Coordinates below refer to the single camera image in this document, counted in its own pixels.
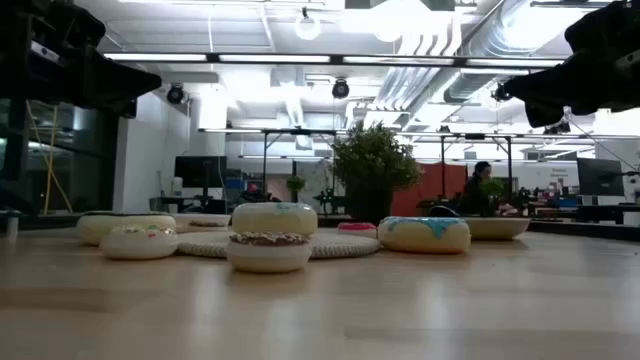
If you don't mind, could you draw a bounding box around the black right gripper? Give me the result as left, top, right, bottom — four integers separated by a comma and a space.
501, 0, 640, 129

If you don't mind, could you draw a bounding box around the white round plate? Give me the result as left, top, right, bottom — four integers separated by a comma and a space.
171, 213, 233, 234

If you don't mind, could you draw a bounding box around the black metal frame rig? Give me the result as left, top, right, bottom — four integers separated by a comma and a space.
413, 131, 517, 202
198, 126, 347, 202

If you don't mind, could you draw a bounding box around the yellow hanging cable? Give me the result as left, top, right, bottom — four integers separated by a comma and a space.
43, 103, 59, 215
26, 101, 74, 214

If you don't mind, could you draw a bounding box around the white short post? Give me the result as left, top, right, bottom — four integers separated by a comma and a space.
3, 209, 22, 241

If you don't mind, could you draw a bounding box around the cream round plate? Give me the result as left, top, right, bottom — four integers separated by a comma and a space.
461, 215, 532, 242

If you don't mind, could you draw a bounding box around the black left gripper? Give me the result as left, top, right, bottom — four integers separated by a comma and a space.
0, 0, 163, 120

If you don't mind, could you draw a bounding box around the dark plant pot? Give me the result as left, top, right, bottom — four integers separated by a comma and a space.
344, 187, 394, 227

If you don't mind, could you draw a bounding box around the large green bushy plant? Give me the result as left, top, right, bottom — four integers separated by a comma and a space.
331, 120, 424, 195

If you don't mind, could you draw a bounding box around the small white sprinkled donut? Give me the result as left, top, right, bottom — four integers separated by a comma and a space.
99, 224, 180, 261

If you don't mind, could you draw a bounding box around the small pink-iced donut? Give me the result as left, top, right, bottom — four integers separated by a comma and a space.
335, 221, 379, 241

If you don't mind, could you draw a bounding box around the small potted green plant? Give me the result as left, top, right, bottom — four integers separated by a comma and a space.
285, 174, 307, 204

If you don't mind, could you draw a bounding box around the small green desk plant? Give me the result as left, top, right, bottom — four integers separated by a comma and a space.
481, 178, 507, 200

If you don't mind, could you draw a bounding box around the round white pendant lamp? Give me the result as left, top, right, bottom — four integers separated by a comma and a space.
294, 6, 323, 42

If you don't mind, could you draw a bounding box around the silver ceiling air duct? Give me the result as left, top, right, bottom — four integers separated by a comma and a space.
441, 0, 576, 104

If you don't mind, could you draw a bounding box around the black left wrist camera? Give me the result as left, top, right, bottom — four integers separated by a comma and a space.
59, 1, 107, 50

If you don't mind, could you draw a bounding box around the round woven white mat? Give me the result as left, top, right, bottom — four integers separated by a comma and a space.
176, 229, 382, 260

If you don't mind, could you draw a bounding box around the black computer monitor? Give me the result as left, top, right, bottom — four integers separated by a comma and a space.
173, 155, 228, 201
576, 157, 626, 198

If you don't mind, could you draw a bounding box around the long ceiling light bar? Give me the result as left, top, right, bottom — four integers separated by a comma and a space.
101, 51, 567, 69

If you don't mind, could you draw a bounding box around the person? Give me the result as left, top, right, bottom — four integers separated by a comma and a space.
241, 180, 269, 204
457, 160, 497, 218

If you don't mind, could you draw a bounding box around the orange partition panel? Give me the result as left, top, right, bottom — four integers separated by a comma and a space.
390, 161, 469, 218

